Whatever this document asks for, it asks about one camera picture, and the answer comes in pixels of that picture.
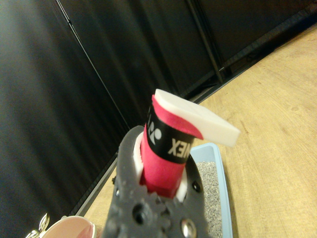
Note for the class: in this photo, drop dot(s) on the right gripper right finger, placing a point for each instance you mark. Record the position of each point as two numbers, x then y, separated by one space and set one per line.
195 210

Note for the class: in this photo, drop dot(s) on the white bin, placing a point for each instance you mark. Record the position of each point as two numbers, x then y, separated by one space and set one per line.
71 228

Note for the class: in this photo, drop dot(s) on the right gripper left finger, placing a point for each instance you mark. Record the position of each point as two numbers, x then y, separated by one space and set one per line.
123 173

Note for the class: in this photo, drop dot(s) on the curtain stand pole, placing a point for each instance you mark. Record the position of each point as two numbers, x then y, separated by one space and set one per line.
206 42

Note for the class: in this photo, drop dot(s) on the blue litter tray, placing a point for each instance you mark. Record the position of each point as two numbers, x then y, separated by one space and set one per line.
210 188

